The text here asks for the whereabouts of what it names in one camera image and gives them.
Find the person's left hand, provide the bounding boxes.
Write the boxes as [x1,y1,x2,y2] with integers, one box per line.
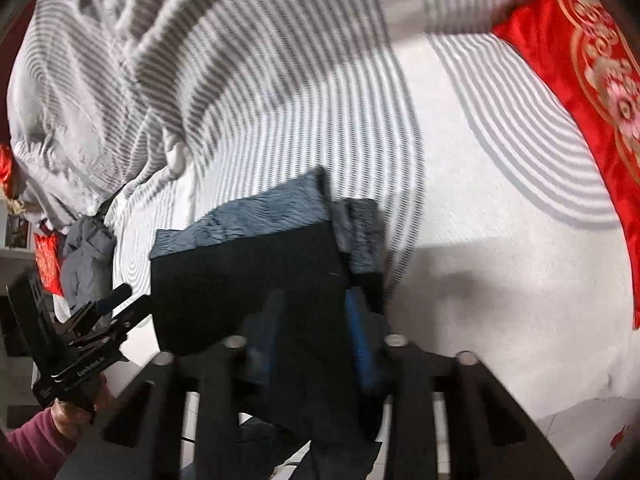
[51,374,115,442]

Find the black fleece-lined pants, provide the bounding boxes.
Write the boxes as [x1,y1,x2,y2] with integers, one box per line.
[149,165,390,480]

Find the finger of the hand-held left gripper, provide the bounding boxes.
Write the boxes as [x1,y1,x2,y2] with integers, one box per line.
[75,284,134,327]
[97,294,155,343]

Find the red embroidered pillow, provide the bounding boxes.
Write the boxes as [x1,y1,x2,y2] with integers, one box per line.
[492,0,640,331]

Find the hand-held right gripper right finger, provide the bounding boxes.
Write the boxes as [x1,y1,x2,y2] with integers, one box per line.
[344,287,576,480]

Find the small red cushion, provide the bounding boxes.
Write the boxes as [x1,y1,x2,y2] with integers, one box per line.
[33,232,65,297]

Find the red patterned cloth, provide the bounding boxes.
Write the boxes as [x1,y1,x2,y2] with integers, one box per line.
[609,422,633,450]

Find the grey striped quilt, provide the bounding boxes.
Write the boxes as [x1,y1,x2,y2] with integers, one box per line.
[7,0,427,233]

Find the grey striped bed sheet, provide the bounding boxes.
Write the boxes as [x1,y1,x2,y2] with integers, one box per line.
[52,0,640,433]

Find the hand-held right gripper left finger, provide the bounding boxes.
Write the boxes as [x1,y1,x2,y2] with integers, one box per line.
[54,290,288,480]

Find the person's left forearm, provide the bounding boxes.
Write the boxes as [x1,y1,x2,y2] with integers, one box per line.
[0,407,77,480]

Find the grey garment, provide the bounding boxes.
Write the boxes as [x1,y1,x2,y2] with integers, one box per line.
[59,215,118,313]

